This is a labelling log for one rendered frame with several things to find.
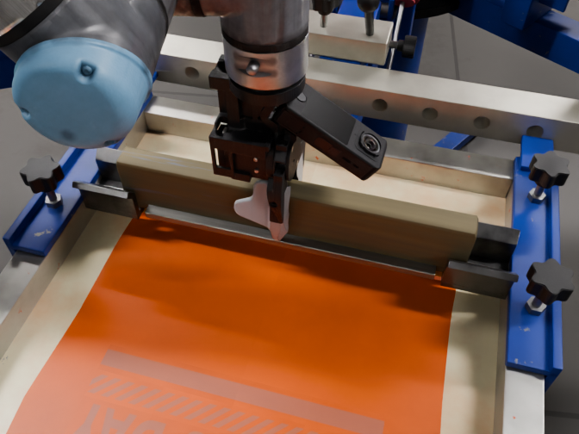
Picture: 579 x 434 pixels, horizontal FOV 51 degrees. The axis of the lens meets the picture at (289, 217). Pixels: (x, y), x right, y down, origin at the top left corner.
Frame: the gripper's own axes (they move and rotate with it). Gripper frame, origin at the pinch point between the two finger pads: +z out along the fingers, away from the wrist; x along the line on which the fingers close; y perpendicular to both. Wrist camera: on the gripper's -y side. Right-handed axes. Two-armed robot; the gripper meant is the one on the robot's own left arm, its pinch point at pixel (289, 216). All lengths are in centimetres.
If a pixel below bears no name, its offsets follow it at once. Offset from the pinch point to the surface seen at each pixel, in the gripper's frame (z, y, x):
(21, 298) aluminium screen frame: 2.1, 25.5, 17.0
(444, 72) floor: 101, -19, -177
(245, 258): 5.3, 4.6, 3.4
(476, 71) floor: 101, -32, -182
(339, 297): 5.3, -7.6, 5.8
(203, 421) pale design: 5.3, 2.4, 23.5
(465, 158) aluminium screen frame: 1.9, -19.2, -17.4
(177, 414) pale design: 5.3, 5.2, 23.6
